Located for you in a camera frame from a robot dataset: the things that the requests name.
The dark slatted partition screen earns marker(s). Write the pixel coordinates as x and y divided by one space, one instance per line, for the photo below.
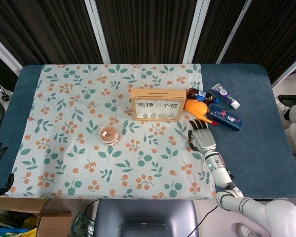
148 29

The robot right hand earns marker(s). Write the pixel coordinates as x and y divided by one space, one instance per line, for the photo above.
204 139

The dark blue toothpaste box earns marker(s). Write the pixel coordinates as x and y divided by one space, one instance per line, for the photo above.
224 116

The green snack package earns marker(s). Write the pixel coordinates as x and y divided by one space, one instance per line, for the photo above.
82 225

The floral print tablecloth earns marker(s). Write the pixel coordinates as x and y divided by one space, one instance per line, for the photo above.
88 160

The black flat floor device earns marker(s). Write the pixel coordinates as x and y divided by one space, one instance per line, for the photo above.
293 100

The white sneaker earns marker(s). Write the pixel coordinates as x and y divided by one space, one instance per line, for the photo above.
283 108
244 232

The chrome chair base with caster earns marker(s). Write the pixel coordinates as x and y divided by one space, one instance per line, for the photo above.
5 95

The wooden coin box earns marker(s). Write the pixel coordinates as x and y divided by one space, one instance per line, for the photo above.
158 92

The brown cardboard box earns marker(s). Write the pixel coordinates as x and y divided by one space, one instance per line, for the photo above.
54 224

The orange rubber chicken toy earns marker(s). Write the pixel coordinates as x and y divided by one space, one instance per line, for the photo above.
195 107

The cola bottle blue label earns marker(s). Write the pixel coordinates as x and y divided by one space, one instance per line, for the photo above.
195 93

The yellow plastic bag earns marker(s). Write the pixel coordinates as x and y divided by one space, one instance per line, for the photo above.
29 222

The grey padded robot base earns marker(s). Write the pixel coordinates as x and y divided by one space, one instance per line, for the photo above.
148 214

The purple toothpaste tube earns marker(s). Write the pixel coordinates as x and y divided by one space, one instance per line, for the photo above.
223 93

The clear jar orange contents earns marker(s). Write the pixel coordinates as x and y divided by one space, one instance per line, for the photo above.
108 134

